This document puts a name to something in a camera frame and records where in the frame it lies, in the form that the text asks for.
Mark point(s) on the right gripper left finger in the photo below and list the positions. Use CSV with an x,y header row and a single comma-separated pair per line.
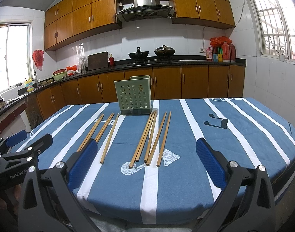
x,y
47,199

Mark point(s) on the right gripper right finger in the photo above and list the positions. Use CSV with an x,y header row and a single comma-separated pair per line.
x,y
246,201

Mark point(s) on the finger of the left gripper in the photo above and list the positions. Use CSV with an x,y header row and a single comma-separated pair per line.
x,y
40,145
16,138

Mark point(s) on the black kitchen countertop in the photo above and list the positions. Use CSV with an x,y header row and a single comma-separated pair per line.
x,y
122,65

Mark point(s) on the person's left hand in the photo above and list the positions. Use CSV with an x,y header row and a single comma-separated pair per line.
x,y
9,200

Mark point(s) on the yellow detergent bottle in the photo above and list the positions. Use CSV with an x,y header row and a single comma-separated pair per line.
x,y
29,85

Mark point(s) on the green basin red lid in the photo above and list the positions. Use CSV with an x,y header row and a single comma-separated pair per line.
x,y
59,74

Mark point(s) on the orange plastic bag on counter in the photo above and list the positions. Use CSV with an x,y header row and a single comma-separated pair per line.
x,y
71,70

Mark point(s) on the left window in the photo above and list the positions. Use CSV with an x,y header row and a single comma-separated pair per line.
x,y
15,64

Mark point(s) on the blue white striped tablecloth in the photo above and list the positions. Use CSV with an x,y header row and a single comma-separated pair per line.
x,y
175,187

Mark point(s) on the dark wooden cutting board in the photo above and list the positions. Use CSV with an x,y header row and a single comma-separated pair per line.
x,y
98,61

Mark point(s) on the green perforated utensil holder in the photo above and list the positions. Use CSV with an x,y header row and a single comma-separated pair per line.
x,y
134,95

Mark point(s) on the red sauce bottle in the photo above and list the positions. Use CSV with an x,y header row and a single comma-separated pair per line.
x,y
111,60

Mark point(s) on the black wok left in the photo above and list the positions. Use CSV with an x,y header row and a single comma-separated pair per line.
x,y
138,55

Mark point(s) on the lower wooden base cabinets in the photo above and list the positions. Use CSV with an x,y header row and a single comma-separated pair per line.
x,y
176,82

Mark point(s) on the gas stove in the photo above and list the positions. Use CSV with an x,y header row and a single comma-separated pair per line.
x,y
153,62

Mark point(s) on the black wok with lid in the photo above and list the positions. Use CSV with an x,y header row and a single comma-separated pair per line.
x,y
164,52

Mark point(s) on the red thermos bottles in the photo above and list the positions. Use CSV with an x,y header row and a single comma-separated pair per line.
x,y
229,52

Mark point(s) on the colourful condiment boxes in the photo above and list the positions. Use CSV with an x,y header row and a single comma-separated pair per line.
x,y
214,54

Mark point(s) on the stainless steel range hood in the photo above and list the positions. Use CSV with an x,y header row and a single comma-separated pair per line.
x,y
145,9

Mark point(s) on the red bag on thermoses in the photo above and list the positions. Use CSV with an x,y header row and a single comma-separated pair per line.
x,y
218,41

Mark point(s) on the right barred window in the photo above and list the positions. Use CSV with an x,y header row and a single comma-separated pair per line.
x,y
276,22

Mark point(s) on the red plastic bag on wall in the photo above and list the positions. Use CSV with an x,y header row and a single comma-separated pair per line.
x,y
38,58

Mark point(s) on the upper wooden wall cabinets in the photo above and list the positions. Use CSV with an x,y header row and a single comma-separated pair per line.
x,y
72,20

